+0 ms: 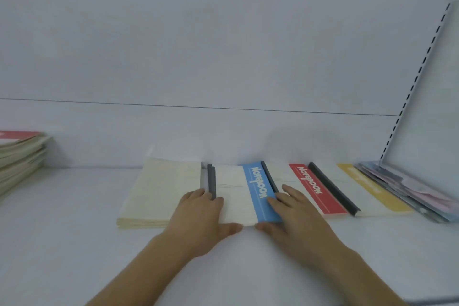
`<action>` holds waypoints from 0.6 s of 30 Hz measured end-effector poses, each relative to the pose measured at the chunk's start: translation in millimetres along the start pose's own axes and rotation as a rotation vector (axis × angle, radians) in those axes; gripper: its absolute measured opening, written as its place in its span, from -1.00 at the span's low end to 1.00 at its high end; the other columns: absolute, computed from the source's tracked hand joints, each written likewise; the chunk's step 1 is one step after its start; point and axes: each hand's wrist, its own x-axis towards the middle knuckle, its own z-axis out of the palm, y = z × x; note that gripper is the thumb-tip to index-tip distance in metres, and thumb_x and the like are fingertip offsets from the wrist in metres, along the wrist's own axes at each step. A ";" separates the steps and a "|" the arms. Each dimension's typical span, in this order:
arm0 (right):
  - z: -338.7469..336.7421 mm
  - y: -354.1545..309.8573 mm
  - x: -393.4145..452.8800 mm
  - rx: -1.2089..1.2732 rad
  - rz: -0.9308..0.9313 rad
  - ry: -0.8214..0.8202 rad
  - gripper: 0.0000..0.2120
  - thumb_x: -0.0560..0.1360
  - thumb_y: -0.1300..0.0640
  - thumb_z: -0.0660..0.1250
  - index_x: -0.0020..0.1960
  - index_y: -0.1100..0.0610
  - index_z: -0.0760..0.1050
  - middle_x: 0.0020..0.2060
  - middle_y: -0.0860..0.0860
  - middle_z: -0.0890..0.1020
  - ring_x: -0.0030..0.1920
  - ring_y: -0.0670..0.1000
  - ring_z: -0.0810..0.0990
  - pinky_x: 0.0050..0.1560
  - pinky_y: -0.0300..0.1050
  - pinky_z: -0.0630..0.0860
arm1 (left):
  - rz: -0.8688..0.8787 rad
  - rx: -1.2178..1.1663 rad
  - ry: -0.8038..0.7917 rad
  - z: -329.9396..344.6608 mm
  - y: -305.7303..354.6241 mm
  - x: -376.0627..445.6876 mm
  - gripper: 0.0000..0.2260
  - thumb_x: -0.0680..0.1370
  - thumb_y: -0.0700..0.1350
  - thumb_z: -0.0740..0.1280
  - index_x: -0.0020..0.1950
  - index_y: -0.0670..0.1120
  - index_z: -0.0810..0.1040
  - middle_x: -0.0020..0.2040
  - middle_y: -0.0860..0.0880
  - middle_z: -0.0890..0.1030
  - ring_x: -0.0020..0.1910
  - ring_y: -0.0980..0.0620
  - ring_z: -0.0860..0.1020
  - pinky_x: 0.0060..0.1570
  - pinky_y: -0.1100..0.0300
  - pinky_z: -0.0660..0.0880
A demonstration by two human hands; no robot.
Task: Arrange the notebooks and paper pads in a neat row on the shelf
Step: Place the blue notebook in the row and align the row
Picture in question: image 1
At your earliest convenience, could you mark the person's right hand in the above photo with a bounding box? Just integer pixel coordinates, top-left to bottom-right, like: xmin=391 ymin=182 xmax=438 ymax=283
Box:
xmin=255 ymin=184 xmax=356 ymax=271

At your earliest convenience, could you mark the person's left forearm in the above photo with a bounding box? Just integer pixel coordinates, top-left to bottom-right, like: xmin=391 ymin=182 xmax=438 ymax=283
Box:
xmin=86 ymin=232 xmax=201 ymax=306

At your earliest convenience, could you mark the blue-striped white notebook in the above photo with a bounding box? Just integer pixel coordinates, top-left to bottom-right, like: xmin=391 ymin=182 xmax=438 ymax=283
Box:
xmin=207 ymin=161 xmax=284 ymax=227

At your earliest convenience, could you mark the white shelf back panel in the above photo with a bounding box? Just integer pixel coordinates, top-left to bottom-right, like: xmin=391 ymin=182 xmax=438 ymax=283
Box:
xmin=0 ymin=0 xmax=451 ymax=170

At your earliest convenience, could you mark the white metal shelf board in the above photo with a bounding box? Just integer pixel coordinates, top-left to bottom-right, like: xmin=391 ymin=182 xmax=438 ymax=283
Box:
xmin=0 ymin=165 xmax=459 ymax=306

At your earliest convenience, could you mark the person's right forearm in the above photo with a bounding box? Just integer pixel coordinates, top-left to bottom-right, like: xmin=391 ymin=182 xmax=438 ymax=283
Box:
xmin=319 ymin=248 xmax=408 ymax=306

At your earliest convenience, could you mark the white slotted shelf upright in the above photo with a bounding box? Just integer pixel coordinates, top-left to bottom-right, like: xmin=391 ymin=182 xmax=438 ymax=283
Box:
xmin=379 ymin=2 xmax=452 ymax=163

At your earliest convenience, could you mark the pink packets bundle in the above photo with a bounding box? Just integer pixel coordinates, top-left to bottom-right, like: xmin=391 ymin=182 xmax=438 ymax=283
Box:
xmin=353 ymin=160 xmax=459 ymax=224

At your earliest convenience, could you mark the plain cream notebook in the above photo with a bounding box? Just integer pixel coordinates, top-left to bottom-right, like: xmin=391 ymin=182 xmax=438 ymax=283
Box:
xmin=116 ymin=158 xmax=202 ymax=230

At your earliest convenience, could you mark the person's left hand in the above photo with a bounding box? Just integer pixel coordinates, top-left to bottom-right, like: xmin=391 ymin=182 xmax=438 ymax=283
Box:
xmin=163 ymin=188 xmax=244 ymax=262

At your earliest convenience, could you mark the stack of notebooks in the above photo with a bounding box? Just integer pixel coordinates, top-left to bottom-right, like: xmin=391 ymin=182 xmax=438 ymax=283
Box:
xmin=0 ymin=131 xmax=51 ymax=197

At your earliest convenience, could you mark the yellow-striped white notebook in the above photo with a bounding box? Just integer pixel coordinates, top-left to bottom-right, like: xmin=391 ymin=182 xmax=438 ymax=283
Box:
xmin=308 ymin=161 xmax=415 ymax=218

